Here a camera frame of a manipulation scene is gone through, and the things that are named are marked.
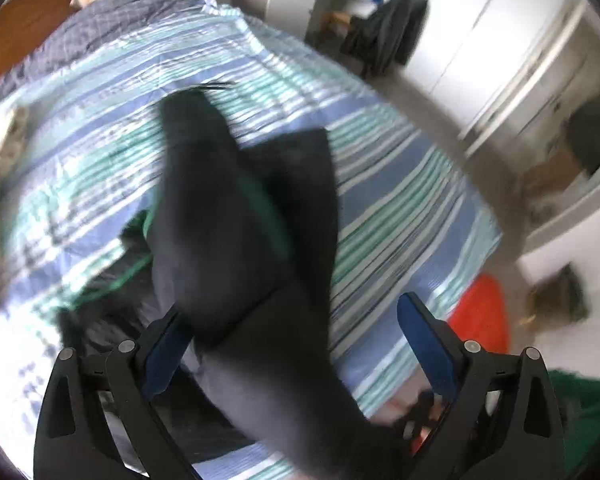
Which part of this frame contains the white wardrobe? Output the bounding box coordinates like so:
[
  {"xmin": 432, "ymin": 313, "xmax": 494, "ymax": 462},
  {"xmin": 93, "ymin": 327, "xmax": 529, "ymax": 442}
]
[{"xmin": 400, "ymin": 0, "xmax": 600, "ymax": 241}]

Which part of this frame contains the brown and green object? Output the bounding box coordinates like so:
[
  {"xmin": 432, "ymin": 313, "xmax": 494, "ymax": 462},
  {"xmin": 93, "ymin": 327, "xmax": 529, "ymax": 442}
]
[{"xmin": 522, "ymin": 265, "xmax": 591, "ymax": 333}]

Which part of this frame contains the bed with striped sheet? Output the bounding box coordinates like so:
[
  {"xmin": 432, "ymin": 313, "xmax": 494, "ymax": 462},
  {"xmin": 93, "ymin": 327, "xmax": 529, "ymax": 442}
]
[{"xmin": 0, "ymin": 0, "xmax": 503, "ymax": 480}]

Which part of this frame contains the wooden headboard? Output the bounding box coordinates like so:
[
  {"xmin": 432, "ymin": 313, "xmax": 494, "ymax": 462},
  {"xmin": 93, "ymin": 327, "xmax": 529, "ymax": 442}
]
[{"xmin": 0, "ymin": 0, "xmax": 226, "ymax": 56}]

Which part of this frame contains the black quilted jacket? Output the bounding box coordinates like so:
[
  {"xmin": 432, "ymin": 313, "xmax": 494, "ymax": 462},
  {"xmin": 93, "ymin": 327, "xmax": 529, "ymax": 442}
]
[{"xmin": 55, "ymin": 80, "xmax": 416, "ymax": 480}]

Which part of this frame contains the dark green cloth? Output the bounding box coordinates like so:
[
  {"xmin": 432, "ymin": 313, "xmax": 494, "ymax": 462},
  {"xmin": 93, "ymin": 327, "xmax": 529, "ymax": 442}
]
[{"xmin": 565, "ymin": 87, "xmax": 600, "ymax": 178}]

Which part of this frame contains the grey checked pillow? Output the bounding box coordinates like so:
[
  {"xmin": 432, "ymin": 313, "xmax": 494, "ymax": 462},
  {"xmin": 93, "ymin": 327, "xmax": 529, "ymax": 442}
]
[{"xmin": 0, "ymin": 0, "xmax": 206, "ymax": 101}]

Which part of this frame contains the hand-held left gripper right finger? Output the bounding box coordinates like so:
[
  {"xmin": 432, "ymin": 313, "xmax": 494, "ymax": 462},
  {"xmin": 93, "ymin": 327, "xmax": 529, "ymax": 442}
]
[{"xmin": 396, "ymin": 291, "xmax": 566, "ymax": 480}]

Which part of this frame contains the orange fluffy cloth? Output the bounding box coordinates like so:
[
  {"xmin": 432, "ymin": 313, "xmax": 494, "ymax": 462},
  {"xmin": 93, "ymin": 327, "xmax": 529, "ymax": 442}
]
[{"xmin": 447, "ymin": 274, "xmax": 511, "ymax": 356}]

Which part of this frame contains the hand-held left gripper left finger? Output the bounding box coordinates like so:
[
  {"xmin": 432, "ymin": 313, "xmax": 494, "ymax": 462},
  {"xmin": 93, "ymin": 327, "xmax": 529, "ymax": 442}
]
[{"xmin": 32, "ymin": 307, "xmax": 201, "ymax": 480}]

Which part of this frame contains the dark grey garment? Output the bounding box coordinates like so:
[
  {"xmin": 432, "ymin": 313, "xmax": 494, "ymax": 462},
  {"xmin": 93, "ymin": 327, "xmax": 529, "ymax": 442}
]
[{"xmin": 340, "ymin": 0, "xmax": 431, "ymax": 78}]

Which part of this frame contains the wooden stool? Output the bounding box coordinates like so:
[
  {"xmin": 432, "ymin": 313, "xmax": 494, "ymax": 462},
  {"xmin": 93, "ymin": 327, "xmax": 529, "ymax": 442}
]
[{"xmin": 325, "ymin": 10, "xmax": 353, "ymax": 36}]

